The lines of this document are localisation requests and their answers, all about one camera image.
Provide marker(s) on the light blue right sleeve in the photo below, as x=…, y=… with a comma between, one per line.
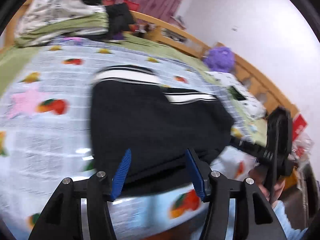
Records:
x=290, y=232

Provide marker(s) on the folded white green quilt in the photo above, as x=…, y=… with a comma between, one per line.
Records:
x=46, y=19

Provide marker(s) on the green blanket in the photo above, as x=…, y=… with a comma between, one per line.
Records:
x=14, y=59

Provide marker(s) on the wooden bed frame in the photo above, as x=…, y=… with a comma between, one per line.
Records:
x=164, y=33

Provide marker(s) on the right hand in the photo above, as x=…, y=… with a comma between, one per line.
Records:
x=258, y=174

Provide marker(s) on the purple plush toy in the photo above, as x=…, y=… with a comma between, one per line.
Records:
x=220, y=59

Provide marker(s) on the fruit print plaid sheet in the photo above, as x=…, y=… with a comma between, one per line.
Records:
x=45, y=121

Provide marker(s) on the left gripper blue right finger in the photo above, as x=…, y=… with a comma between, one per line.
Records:
x=199, y=172

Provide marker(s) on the white patterned pillow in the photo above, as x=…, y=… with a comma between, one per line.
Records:
x=240, y=94

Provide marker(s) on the black pants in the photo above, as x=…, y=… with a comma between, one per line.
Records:
x=132, y=111

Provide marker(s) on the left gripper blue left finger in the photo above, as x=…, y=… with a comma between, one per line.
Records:
x=120, y=175

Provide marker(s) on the black clothes pile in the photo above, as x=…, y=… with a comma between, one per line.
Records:
x=120, y=19

